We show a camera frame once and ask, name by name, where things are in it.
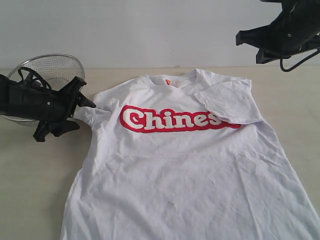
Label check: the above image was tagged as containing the metal wire mesh basket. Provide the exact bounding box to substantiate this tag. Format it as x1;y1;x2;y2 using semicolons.
0;53;85;126

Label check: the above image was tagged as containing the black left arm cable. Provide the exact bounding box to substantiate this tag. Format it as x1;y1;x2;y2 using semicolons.
16;66;53;92

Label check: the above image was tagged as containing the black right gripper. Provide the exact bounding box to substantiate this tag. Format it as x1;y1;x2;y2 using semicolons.
235;0;320;64

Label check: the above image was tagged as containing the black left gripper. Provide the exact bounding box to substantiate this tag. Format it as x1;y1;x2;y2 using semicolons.
25;76;96;142

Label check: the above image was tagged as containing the white t-shirt red lettering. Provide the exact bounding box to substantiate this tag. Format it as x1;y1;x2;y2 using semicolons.
60;69;320;240

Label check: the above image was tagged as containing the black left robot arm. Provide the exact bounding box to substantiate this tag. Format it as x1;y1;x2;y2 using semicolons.
0;75;96;142

